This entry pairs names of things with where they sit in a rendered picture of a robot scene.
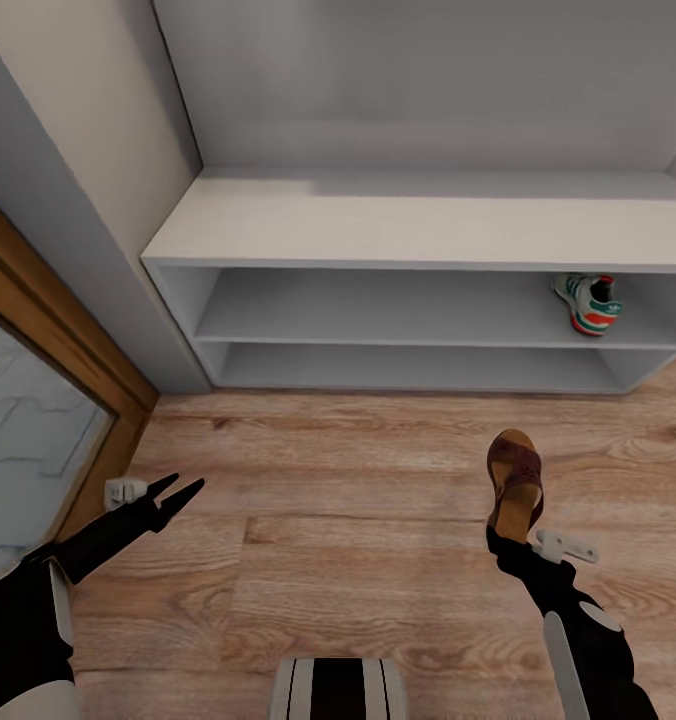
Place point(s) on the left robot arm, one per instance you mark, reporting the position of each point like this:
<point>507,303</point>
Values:
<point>36,638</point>

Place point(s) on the gym shoe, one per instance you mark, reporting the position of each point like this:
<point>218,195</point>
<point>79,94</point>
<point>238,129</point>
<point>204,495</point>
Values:
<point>593,307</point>

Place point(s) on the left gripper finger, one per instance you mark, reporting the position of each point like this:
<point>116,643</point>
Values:
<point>157,488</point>
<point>173,504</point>

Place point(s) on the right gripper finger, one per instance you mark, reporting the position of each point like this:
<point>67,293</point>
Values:
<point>494,541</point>

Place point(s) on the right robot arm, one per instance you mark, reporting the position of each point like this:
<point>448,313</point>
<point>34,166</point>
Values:
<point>591,660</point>

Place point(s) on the sandal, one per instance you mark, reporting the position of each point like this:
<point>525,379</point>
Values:
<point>515,469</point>

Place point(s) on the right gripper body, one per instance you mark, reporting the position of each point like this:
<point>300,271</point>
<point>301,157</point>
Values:
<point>521,561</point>

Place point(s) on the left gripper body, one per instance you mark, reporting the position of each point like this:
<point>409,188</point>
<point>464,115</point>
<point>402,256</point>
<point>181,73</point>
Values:
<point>117,529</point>

